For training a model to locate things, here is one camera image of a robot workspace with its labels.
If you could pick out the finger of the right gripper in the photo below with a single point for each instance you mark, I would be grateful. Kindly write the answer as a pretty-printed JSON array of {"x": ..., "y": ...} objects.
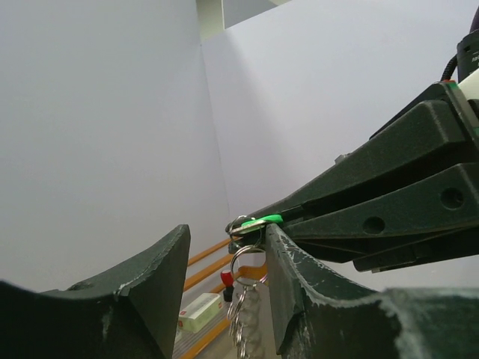
[{"x": 429, "y": 221}]

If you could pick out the green tagged key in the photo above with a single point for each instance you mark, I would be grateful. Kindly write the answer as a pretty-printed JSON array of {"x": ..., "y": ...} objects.
[{"x": 243, "y": 225}]

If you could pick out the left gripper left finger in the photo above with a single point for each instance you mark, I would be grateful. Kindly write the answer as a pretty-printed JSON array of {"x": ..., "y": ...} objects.
[{"x": 128, "y": 311}]

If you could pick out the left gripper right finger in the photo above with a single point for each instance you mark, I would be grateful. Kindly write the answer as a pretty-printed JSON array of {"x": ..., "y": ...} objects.
[{"x": 318, "y": 313}]

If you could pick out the red handled key organizer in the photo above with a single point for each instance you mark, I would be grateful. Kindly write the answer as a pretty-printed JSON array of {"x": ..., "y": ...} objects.
[{"x": 244, "y": 312}]

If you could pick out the white red box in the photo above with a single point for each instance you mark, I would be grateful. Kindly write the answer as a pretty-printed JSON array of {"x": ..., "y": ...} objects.
[{"x": 200, "y": 312}]

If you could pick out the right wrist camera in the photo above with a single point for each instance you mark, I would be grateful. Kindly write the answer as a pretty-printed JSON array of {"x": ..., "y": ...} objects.
[{"x": 470, "y": 86}]

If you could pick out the red black stamp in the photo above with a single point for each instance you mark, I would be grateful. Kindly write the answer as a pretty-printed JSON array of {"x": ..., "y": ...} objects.
[{"x": 228, "y": 281}]

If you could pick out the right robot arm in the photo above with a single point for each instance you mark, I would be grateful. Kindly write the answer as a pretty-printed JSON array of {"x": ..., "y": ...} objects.
[{"x": 467, "y": 52}]

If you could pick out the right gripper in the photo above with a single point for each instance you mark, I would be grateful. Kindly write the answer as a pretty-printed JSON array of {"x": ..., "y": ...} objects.
[{"x": 437, "y": 130}]

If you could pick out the wooden shelf rack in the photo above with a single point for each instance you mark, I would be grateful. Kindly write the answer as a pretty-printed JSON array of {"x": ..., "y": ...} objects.
[{"x": 207, "y": 259}]

